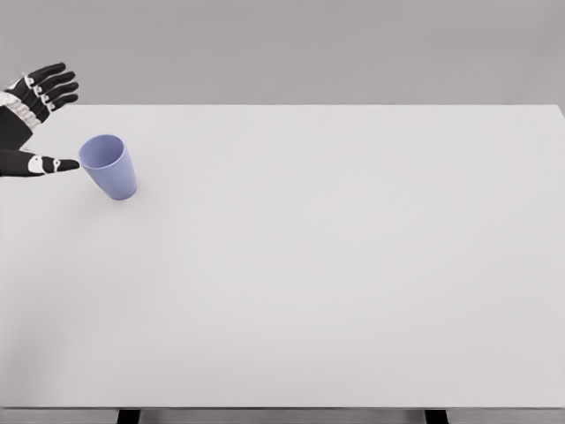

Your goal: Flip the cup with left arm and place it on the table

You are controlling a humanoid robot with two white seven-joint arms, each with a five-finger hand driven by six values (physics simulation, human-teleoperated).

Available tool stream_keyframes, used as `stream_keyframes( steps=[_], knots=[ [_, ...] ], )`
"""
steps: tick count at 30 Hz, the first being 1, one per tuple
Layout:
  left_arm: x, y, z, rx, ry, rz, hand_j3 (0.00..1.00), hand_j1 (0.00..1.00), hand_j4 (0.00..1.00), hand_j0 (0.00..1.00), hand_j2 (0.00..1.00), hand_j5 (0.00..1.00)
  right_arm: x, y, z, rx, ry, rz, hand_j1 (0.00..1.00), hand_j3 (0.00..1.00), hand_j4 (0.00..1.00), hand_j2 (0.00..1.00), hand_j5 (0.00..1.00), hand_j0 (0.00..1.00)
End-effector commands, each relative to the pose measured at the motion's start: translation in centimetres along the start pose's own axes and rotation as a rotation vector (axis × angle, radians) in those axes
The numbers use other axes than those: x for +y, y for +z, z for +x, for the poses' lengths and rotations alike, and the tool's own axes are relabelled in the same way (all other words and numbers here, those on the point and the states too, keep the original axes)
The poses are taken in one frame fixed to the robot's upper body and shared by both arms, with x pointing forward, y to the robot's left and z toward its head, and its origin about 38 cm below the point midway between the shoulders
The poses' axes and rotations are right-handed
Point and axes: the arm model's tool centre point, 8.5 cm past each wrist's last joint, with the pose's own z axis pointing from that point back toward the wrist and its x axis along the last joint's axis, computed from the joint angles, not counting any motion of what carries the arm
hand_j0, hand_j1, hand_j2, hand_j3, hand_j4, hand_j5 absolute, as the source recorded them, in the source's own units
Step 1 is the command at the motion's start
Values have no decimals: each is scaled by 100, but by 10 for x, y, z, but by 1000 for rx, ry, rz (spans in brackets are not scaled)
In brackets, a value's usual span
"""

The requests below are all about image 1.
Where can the lavender plastic cup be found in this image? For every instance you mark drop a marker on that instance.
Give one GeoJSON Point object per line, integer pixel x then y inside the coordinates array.
{"type": "Point", "coordinates": [112, 171]}

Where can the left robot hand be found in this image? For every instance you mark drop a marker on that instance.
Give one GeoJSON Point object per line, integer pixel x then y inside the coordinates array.
{"type": "Point", "coordinates": [13, 132]}

